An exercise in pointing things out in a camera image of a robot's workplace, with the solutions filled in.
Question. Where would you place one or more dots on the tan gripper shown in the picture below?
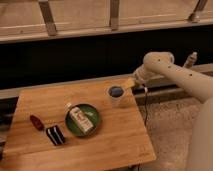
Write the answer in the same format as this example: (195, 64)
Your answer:
(129, 83)

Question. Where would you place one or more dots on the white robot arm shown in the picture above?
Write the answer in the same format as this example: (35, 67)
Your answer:
(198, 85)

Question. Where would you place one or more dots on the black white striped eraser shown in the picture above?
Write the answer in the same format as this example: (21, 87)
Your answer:
(55, 135)

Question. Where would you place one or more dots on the white cup with blue inside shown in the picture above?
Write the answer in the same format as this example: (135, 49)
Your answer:
(116, 95)

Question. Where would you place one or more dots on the green round plate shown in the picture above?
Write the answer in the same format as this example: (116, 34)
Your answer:
(92, 114)

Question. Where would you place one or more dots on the white labelled bottle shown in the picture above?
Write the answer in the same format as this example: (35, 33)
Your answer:
(80, 119)

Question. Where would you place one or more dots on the grey spray bottle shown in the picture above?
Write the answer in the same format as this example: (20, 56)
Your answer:
(191, 59)

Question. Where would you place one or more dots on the dark red oval object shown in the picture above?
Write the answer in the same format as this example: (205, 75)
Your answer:
(37, 123)

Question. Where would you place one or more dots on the middle metal bracket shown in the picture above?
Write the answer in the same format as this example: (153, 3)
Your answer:
(114, 14)

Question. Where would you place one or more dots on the metal bracket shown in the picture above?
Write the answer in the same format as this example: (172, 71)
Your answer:
(47, 17)
(114, 14)
(195, 15)

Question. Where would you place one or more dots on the right metal bracket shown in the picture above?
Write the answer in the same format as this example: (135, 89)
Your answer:
(195, 15)

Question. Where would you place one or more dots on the left metal bracket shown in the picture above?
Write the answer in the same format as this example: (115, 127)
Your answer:
(47, 17)

